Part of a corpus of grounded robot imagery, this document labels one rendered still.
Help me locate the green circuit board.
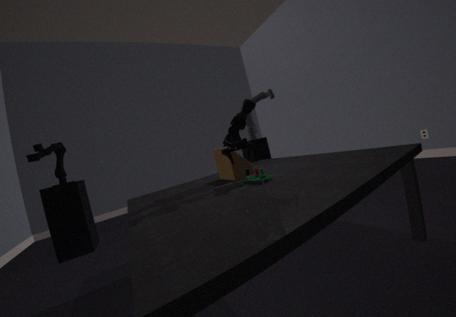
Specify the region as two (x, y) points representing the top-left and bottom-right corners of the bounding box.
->
(240, 168), (275, 184)

